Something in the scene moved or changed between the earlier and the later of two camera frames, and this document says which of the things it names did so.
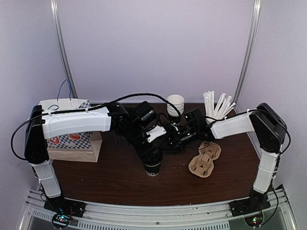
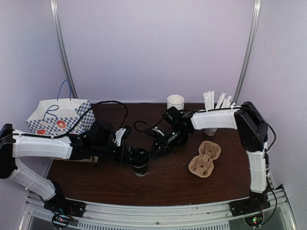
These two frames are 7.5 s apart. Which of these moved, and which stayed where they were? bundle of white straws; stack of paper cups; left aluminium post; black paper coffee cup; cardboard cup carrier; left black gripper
Moved: left black gripper; black paper coffee cup
Stayed: stack of paper cups; cardboard cup carrier; bundle of white straws; left aluminium post
